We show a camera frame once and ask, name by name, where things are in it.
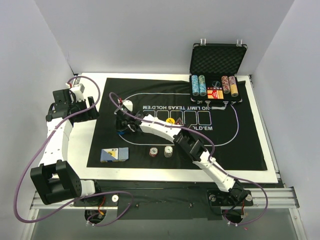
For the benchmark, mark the yellow dealer button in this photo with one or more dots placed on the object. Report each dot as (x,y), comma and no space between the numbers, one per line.
(170,120)

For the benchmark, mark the red white chip stack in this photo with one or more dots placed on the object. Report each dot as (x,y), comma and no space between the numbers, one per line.
(153,151)

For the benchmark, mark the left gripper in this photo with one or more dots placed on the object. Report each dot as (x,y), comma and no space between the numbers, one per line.
(83,110)

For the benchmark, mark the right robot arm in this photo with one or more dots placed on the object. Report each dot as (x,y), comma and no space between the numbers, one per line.
(189,141)

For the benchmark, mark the blue playing card deck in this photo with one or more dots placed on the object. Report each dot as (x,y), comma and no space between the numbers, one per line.
(119,154)

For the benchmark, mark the grey white chip stack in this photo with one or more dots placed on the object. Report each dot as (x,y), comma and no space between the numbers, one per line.
(168,151)

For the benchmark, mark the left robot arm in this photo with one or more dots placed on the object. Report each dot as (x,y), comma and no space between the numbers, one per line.
(54,178)

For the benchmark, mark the blue chip row left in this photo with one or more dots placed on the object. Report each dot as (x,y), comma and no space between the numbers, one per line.
(195,85)

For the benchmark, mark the blue chip row right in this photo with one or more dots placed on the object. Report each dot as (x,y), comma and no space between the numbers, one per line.
(202,85)

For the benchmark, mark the red orange card deck box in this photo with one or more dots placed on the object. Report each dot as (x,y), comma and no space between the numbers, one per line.
(215,94)

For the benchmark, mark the black poker table mat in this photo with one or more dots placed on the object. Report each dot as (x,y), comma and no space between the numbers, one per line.
(231,133)

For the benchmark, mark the black poker chip case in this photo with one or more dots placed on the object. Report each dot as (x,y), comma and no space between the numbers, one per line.
(214,60)

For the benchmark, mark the red chip row in case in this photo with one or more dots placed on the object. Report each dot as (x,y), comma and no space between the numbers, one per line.
(225,84)

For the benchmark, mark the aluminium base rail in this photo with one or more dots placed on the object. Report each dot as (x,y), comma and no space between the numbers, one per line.
(275,198)

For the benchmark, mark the tan chip row in case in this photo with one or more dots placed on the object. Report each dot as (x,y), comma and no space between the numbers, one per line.
(233,86)

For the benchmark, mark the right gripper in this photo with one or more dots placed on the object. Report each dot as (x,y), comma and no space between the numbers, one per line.
(122,122)

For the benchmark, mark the blue chip row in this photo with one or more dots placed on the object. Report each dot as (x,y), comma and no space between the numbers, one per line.
(195,85)
(202,85)

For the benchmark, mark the red triangular dealer marker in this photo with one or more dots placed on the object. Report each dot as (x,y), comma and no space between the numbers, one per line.
(179,121)

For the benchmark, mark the clear round button in case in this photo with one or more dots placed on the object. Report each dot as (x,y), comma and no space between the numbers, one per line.
(216,84)

